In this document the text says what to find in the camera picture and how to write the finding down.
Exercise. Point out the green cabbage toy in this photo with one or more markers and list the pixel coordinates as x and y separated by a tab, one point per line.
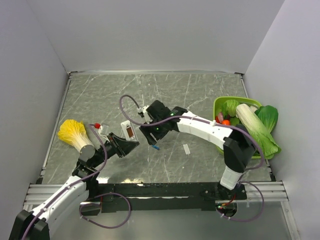
228	108

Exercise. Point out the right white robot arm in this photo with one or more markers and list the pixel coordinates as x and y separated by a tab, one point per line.
237	145

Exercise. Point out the black mounting base plate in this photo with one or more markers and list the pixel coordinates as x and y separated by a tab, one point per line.
114	197

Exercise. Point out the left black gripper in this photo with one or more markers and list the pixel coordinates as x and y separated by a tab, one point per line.
124	146

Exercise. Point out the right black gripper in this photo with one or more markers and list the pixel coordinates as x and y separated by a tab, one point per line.
147	129

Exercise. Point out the white battery cover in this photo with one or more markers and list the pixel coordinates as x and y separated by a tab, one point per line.
186	149

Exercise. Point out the green plastic basket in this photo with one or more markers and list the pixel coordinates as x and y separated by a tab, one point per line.
217	107

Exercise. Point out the yellow cabbage toy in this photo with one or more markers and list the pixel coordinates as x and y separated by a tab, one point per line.
74	133

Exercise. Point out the orange carrot toy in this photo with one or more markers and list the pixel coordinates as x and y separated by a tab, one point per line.
226	122

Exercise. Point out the blue battery lone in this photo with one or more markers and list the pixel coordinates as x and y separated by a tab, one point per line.
155	147

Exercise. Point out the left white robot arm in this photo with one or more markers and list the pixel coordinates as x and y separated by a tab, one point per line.
42	222

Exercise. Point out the white remote control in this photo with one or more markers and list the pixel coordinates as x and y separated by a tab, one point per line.
129	131

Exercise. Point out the pink radish toy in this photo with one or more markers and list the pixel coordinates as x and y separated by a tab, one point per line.
220	117

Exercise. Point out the large bok choy toy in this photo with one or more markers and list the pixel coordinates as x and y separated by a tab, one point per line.
257	130

